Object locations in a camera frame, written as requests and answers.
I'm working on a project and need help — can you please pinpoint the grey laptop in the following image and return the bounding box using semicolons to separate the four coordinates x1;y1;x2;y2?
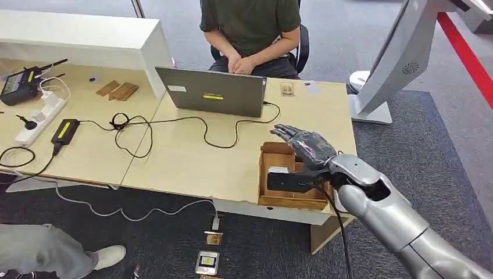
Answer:
155;66;267;119

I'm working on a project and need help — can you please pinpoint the white floor cable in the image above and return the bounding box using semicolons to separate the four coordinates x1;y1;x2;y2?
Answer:
53;181;221;232

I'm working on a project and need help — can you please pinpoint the black plug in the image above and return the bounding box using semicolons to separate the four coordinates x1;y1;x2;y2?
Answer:
16;114;38;131

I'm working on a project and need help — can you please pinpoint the small wooden plate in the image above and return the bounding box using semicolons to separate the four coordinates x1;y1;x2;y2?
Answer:
95;80;122;98

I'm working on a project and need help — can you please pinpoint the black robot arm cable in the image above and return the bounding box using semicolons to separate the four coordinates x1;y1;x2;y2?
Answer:
320;188;354;279

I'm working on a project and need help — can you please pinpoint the black laptop power cable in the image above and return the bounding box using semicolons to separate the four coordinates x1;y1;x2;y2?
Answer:
78;101;282;159

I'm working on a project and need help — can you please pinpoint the small brown floor card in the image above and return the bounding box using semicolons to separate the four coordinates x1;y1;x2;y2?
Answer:
203;230;224;246

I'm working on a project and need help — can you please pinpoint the pale desk leg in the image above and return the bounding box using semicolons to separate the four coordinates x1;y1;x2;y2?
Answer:
309;214;356;256

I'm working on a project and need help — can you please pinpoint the white charger cable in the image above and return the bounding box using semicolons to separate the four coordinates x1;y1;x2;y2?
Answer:
37;76;73;102

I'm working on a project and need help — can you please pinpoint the black handheld radio device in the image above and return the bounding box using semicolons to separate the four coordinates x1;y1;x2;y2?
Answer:
0;58;69;107

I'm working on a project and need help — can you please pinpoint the black power adapter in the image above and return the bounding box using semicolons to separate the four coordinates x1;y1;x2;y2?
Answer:
51;118;81;146

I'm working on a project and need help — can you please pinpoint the white desk shelf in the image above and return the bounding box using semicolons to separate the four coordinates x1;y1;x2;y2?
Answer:
0;9;174;99

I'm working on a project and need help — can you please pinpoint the white power strip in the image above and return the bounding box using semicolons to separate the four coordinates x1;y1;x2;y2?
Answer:
15;91;68;148

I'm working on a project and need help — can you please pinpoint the black mains cable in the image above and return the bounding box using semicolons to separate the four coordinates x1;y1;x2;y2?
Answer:
0;142;63;187

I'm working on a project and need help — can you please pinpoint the wooden card box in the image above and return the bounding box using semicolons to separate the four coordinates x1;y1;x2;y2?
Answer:
257;141;334;212

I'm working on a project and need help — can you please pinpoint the white kiosk stand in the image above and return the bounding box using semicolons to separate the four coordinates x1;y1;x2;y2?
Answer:
347;0;493;125

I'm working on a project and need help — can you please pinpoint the metal pole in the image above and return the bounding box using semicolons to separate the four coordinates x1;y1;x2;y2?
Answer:
130;0;147;20

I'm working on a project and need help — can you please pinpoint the silver framed floor card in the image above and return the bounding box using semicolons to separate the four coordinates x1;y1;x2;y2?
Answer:
194;250;221;277

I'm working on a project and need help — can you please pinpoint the seated person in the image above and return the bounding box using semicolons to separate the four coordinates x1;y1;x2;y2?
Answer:
199;0;302;80

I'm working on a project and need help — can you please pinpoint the red floor tape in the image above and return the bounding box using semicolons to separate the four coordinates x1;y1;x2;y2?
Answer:
436;12;493;112

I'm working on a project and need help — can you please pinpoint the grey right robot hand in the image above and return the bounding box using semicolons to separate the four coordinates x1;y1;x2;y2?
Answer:
269;123;338;173

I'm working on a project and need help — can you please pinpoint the standing person's leg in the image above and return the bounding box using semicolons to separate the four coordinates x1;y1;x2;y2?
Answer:
0;223;127;279

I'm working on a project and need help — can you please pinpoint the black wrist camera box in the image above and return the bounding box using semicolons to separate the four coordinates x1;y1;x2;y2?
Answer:
266;171;329;194

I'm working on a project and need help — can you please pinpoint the translucent white card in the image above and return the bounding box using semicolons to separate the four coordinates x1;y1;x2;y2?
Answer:
302;80;321;96

